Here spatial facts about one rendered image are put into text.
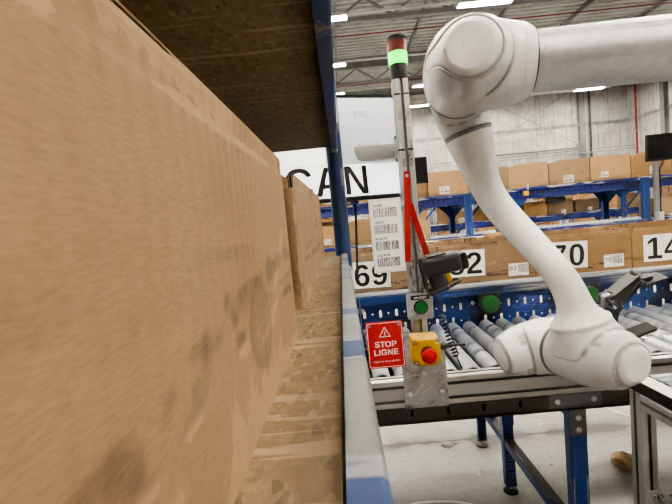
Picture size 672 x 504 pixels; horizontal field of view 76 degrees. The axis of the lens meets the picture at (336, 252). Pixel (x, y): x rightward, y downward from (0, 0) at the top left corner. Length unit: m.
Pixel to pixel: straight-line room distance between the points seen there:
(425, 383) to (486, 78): 0.81
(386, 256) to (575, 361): 0.53
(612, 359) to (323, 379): 0.69
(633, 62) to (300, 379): 0.77
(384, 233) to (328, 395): 1.00
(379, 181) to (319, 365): 1.09
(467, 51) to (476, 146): 0.25
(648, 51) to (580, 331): 0.45
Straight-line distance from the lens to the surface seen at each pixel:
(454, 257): 1.13
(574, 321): 0.86
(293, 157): 1.19
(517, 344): 0.96
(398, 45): 1.23
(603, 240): 2.05
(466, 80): 0.74
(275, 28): 0.30
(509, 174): 6.76
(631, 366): 0.85
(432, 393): 1.26
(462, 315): 1.83
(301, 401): 0.16
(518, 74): 0.79
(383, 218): 1.15
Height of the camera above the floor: 1.20
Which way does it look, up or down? 4 degrees down
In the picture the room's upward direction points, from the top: 5 degrees counter-clockwise
